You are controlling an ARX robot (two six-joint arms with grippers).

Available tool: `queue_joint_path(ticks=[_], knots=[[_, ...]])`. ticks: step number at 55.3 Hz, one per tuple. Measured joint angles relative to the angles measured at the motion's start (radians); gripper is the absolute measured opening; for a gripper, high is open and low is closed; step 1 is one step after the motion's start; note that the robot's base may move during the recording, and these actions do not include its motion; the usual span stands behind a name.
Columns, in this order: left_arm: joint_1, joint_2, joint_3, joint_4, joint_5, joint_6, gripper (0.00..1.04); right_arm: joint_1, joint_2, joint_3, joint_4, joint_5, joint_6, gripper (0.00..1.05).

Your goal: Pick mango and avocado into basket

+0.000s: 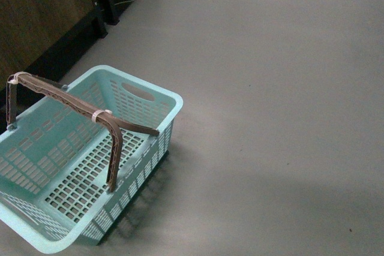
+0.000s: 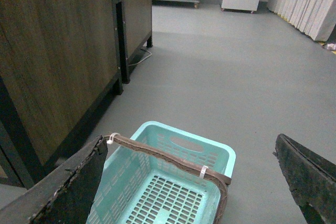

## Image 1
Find light blue plastic basket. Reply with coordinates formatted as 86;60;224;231
1;65;183;254

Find brown basket handle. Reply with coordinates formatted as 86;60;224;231
6;71;123;192
37;76;160;136

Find white zip tie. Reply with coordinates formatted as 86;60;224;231
91;109;113;123

